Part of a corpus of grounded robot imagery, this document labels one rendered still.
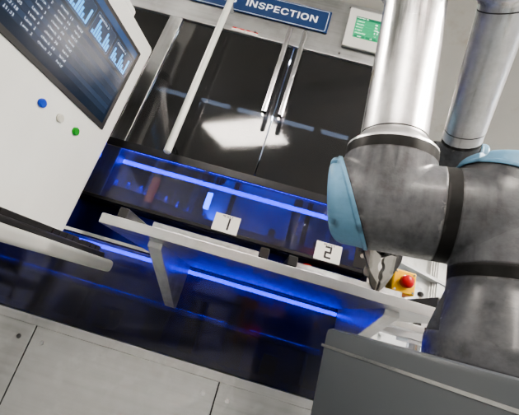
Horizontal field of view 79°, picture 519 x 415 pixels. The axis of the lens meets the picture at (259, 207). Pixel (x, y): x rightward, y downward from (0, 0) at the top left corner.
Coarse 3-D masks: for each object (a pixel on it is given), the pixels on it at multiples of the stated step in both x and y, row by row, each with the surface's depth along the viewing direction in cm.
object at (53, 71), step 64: (0, 0) 64; (64, 0) 77; (128, 0) 99; (0, 64) 67; (64, 64) 81; (128, 64) 102; (0, 128) 69; (64, 128) 85; (0, 192) 72; (64, 192) 89
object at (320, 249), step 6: (318, 240) 102; (318, 246) 101; (324, 246) 101; (330, 246) 101; (336, 246) 101; (318, 252) 100; (324, 252) 101; (336, 252) 101; (318, 258) 100; (324, 258) 100; (330, 258) 100; (336, 258) 100
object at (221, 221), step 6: (216, 216) 103; (222, 216) 103; (228, 216) 103; (216, 222) 102; (222, 222) 102; (234, 222) 102; (240, 222) 102; (216, 228) 102; (222, 228) 102; (228, 228) 102; (234, 228) 102; (234, 234) 101
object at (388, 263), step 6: (384, 258) 73; (390, 258) 73; (384, 264) 73; (390, 264) 73; (384, 270) 72; (390, 270) 72; (378, 276) 77; (384, 276) 72; (390, 276) 72; (384, 282) 71; (378, 288) 71
